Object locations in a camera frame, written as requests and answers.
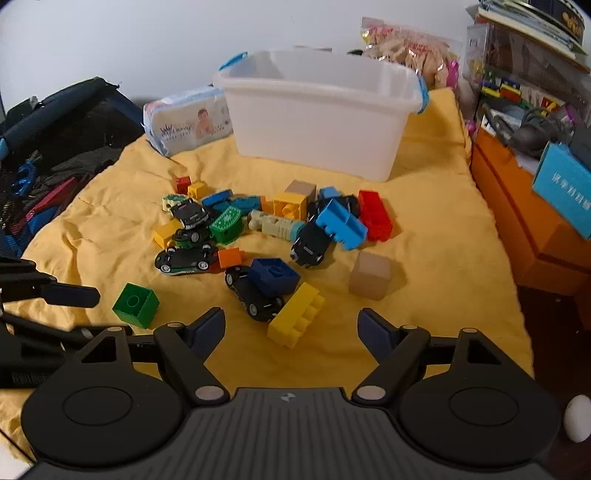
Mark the yellow square building block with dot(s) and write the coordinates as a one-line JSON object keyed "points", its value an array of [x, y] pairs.
{"points": [[167, 233]]}

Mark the small red building block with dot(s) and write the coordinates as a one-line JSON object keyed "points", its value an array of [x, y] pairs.
{"points": [[183, 183]]}

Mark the black mesh bag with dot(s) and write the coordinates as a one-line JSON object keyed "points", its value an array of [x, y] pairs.
{"points": [[69, 138]]}

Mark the baby wipes pack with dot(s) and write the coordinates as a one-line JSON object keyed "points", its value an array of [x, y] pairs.
{"points": [[184, 120]]}

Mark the stack of books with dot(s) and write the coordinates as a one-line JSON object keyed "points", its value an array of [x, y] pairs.
{"points": [[531, 23]]}

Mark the dark blue building block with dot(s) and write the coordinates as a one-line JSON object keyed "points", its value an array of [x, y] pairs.
{"points": [[274, 276]]}

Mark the tan wooden cube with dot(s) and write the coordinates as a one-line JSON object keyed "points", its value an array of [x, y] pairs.
{"points": [[369, 275], [301, 188]]}

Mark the small yellow building block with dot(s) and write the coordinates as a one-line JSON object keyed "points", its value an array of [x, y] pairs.
{"points": [[197, 189]]}

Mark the large light blue building block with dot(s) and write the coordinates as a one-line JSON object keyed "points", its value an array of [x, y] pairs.
{"points": [[341, 224]]}

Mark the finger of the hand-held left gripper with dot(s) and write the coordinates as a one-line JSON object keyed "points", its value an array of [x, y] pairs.
{"points": [[74, 295], [41, 331]]}

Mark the beige and teal toy piece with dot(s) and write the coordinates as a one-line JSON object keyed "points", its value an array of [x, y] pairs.
{"points": [[272, 224]]}

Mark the green square building block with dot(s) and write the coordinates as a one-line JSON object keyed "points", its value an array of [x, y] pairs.
{"points": [[135, 304]]}

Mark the orange cardboard box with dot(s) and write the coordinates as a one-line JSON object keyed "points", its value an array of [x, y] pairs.
{"points": [[521, 221]]}

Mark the hollow yellow building block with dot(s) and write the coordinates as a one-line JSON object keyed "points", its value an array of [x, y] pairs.
{"points": [[290, 206]]}

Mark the clear box of colourful toys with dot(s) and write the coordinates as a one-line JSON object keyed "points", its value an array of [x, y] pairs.
{"points": [[508, 60]]}

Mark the long yellow building block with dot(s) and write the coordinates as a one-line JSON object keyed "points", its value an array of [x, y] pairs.
{"points": [[298, 321]]}

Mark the white plastic storage bin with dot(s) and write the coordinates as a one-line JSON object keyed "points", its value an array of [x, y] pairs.
{"points": [[314, 120]]}

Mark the small light blue building block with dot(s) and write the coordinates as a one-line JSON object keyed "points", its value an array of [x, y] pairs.
{"points": [[328, 191]]}

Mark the light blue cardboard box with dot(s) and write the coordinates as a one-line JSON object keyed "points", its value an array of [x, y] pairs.
{"points": [[563, 184]]}

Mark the small orange building block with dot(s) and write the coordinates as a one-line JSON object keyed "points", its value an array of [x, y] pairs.
{"points": [[230, 257]]}

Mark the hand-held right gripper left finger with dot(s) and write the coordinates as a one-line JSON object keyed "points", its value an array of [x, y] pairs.
{"points": [[210, 330]]}

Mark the green patterned building block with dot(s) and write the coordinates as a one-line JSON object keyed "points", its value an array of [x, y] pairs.
{"points": [[226, 224]]}

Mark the white and green toy car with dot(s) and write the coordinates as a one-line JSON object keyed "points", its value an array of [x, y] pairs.
{"points": [[173, 201]]}

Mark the black green striped toy car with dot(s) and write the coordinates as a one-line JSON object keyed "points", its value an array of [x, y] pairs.
{"points": [[187, 259]]}

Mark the blue plastic tool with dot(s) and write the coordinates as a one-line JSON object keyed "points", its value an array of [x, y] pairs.
{"points": [[21, 177]]}

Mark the white egg-shaped object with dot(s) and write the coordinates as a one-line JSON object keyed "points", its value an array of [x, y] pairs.
{"points": [[577, 420]]}

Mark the yellow blanket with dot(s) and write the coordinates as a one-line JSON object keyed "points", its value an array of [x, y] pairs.
{"points": [[438, 230]]}

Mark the clear bag of snacks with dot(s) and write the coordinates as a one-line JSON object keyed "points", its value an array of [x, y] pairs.
{"points": [[415, 50]]}

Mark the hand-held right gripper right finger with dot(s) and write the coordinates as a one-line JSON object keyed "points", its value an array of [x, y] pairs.
{"points": [[371, 330]]}

